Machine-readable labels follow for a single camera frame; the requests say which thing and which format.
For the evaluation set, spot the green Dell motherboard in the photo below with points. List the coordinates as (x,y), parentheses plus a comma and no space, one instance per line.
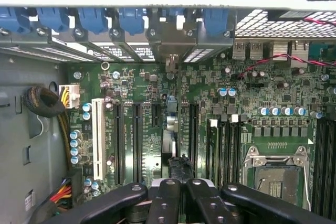
(210,87)

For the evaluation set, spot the short black expansion slot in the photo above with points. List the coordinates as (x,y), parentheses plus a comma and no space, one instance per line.
(156,115)

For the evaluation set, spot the black long expansion slot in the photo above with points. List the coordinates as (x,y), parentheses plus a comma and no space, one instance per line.
(119,142)
(137,142)
(194,134)

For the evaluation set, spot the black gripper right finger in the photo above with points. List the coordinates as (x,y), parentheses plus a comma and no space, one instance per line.
(249,208)

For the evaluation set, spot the CPU socket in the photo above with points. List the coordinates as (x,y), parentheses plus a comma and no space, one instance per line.
(278,182)

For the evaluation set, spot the black silver PC case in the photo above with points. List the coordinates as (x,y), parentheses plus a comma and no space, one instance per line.
(15,51)

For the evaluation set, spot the white expansion slot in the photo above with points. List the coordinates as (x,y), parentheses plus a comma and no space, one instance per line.
(98,140)

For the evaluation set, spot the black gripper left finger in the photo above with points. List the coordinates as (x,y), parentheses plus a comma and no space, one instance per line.
(118,208)

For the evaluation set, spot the blue card retention clip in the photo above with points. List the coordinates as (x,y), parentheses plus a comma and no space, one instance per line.
(10,19)
(131,20)
(52,18)
(215,22)
(92,19)

